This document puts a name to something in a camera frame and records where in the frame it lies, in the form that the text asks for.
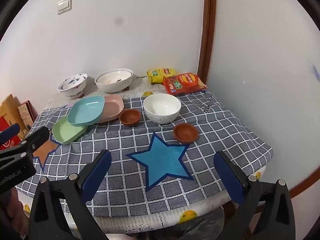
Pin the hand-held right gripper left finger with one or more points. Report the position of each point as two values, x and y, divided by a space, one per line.
96 180

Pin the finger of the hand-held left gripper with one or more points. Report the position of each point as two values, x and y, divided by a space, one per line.
10 131
37 138

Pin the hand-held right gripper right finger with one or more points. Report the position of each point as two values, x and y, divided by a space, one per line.
228 177

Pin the green plate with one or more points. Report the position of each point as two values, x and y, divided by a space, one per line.
65 135

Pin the blue plate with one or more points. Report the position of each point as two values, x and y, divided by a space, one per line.
85 112

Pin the small brown bowl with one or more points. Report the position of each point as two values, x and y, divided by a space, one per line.
185 132
130 120

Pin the pink plate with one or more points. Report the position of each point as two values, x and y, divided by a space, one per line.
113 107

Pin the plain white bowl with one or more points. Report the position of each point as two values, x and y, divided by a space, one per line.
160 117

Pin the red paper bag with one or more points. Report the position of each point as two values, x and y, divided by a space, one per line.
6 121

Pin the beige patterned book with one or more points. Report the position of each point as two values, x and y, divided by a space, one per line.
25 115

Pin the wooden rack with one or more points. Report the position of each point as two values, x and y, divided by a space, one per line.
10 107

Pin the grey checked tablecloth with stars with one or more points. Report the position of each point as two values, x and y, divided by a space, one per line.
125 180

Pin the white bowl with blue cranes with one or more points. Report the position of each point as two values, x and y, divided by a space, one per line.
72 87

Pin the large white bowl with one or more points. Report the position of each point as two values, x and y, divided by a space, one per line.
112 86

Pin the white bowl with orange print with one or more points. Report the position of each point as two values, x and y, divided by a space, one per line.
110 78

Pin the red chips bag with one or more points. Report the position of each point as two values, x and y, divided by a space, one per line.
182 85

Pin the newspaper print table cover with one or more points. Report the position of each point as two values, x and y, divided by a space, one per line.
140 85

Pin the yellow chips bag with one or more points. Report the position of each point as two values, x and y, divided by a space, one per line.
155 76

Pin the white light switch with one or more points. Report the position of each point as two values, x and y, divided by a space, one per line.
64 5

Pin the brown wooden door frame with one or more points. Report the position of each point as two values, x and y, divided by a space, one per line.
207 30

